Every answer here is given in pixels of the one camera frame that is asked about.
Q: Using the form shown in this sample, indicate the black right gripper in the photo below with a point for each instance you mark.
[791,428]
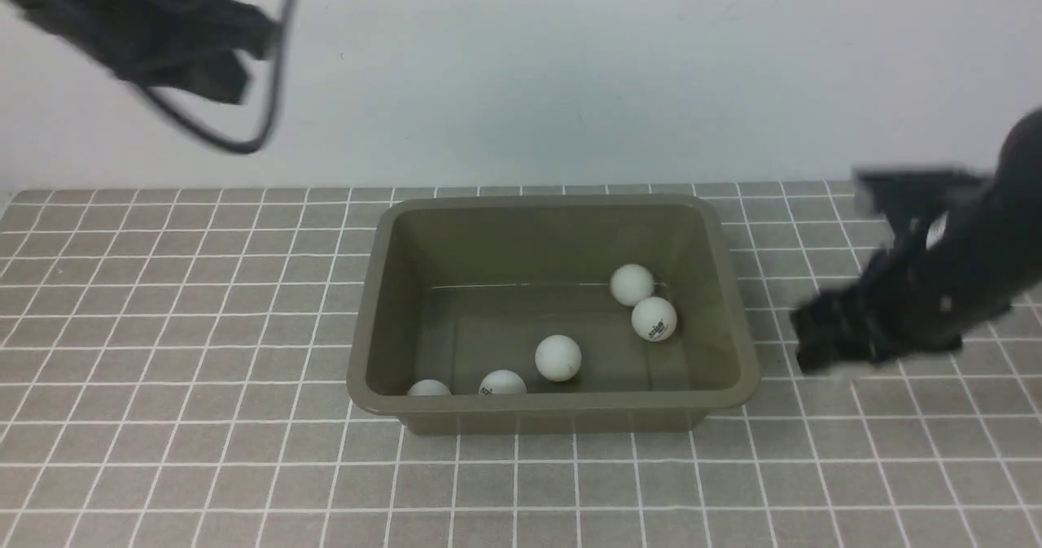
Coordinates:
[900,308]

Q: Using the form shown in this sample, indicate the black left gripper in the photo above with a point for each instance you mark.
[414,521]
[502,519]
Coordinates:
[187,45]

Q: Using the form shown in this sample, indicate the white printed ball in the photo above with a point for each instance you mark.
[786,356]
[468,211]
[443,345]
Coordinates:
[502,382]
[654,319]

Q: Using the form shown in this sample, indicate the plain white ping-pong ball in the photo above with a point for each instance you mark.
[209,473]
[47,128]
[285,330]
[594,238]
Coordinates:
[630,284]

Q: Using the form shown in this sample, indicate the olive green plastic bin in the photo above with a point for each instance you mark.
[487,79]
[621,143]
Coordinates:
[458,287]

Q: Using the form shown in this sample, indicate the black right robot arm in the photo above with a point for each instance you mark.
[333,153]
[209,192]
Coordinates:
[965,246]

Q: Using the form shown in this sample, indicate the grey white-grid table mat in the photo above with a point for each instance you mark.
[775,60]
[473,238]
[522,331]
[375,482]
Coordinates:
[173,367]

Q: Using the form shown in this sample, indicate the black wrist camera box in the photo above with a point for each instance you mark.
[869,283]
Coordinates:
[908,198]

